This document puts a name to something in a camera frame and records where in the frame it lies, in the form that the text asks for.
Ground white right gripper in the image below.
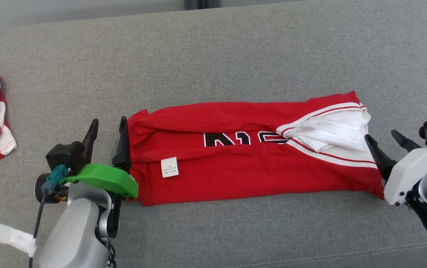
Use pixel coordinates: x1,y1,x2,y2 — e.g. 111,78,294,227
364,130,427,206

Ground white translucent strap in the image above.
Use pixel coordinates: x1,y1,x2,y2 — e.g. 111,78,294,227
0,220,38,258

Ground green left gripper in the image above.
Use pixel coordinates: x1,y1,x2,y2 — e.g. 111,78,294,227
63,116,139,239

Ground grey partition post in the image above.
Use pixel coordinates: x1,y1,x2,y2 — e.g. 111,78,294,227
184,0,221,10

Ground red jersey number 23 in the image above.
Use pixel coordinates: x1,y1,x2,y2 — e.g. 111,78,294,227
127,91,386,207

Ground black cable teal plug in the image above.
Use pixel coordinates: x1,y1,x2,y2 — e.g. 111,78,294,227
29,165,69,268

